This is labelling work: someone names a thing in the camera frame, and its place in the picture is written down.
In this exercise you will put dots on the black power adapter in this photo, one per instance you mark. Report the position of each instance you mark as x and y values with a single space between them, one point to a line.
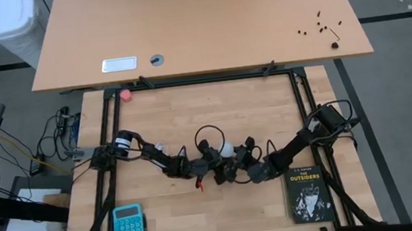
36 166

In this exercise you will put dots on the white trash bin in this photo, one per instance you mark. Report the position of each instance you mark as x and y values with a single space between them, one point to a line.
11 20

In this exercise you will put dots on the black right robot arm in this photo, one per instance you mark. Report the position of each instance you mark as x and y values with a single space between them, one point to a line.
306 136

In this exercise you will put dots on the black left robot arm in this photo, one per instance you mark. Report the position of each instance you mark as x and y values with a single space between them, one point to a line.
149 153

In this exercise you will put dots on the black hex key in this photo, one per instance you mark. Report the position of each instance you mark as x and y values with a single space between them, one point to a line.
334 34

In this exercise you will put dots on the round lamp socket base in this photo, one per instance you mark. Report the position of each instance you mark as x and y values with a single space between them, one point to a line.
233 159

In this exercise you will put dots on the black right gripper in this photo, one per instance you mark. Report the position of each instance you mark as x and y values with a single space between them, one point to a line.
256 163

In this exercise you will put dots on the black clamp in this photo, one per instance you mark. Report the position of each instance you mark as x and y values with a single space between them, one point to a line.
146 82
269 68

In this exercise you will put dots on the round grey desk grommet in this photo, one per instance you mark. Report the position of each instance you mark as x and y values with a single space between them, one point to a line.
157 60

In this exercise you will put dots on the teal calculator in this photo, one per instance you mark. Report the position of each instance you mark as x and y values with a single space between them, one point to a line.
128 229

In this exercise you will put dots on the grey metal bracket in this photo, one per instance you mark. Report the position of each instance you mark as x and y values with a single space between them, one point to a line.
79 154

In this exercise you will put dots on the small wooden board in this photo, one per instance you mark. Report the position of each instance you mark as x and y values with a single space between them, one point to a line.
57 201

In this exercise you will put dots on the beige wooden desk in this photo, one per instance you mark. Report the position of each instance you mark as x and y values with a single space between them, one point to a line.
200 17

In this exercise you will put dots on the black metal beam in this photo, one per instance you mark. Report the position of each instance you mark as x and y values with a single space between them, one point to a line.
10 208

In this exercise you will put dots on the black aluminium frame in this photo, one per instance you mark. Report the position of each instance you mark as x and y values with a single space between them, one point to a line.
206 80

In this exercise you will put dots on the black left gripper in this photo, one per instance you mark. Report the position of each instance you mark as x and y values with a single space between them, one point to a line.
201 165

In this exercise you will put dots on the white lightbulb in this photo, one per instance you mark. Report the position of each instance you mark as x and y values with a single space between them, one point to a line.
226 148

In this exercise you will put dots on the white sheet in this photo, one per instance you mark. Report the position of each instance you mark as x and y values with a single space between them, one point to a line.
27 229

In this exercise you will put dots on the black paperback book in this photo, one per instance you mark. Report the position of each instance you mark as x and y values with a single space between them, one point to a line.
308 196

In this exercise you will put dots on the small black knob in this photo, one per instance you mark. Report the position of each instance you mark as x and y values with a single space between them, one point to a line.
334 45

